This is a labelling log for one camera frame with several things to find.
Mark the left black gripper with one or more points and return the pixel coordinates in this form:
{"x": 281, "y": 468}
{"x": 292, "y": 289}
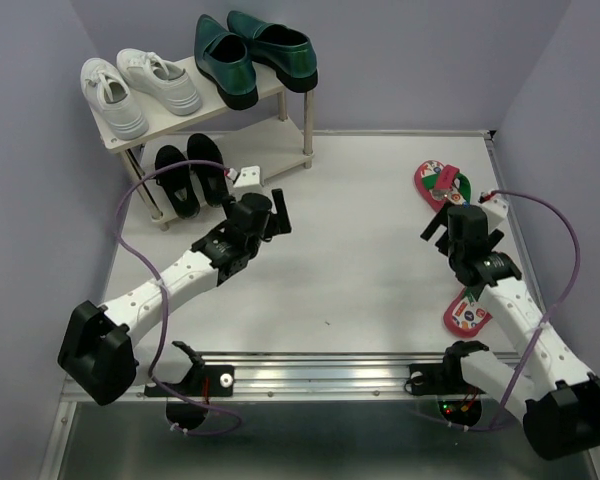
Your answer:
{"x": 281, "y": 220}

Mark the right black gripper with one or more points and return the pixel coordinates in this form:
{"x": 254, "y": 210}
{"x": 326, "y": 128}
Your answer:
{"x": 438, "y": 219}

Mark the pink patterned sandal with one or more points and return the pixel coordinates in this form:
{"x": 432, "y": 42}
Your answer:
{"x": 465, "y": 317}
{"x": 439, "y": 183}

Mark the black lace shoe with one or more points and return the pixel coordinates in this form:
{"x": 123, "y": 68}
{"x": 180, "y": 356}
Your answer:
{"x": 176, "y": 183}
{"x": 212, "y": 179}

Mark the green loafer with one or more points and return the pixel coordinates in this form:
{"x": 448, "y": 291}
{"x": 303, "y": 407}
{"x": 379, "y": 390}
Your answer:
{"x": 287, "y": 51}
{"x": 222, "y": 57}

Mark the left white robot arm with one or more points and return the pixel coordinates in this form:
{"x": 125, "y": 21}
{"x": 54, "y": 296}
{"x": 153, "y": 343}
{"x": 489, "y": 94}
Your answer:
{"x": 99, "y": 349}

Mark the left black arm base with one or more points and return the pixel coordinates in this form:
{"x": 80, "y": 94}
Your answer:
{"x": 189, "y": 395}

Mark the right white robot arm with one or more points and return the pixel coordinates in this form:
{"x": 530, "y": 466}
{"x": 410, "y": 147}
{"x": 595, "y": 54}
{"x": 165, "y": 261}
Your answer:
{"x": 552, "y": 393}

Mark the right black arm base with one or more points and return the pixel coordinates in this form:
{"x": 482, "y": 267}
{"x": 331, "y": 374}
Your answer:
{"x": 460, "y": 404}

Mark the white two-tier shoe shelf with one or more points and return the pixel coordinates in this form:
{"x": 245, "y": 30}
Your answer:
{"x": 275, "y": 145}

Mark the right white sneaker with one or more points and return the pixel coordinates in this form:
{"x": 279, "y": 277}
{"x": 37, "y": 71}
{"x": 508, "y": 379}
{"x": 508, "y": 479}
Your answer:
{"x": 161, "y": 79}

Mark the white sneaker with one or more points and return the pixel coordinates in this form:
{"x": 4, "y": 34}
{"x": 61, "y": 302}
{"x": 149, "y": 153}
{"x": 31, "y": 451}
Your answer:
{"x": 161, "y": 79}
{"x": 107, "y": 94}

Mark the left white sneaker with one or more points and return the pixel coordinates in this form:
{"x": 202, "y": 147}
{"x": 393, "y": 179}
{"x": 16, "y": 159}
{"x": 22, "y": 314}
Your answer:
{"x": 107, "y": 94}

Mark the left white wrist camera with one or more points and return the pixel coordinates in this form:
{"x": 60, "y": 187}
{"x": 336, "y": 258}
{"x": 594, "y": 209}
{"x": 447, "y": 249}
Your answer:
{"x": 248, "y": 179}

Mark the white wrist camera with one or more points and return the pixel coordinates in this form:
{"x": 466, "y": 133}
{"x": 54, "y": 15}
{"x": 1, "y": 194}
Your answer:
{"x": 248, "y": 179}
{"x": 496, "y": 209}

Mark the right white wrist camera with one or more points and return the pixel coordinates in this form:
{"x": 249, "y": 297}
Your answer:
{"x": 496, "y": 209}

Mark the aluminium mounting rail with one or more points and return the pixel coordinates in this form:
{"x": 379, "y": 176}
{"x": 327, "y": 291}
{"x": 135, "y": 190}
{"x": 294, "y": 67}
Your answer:
{"x": 261, "y": 377}

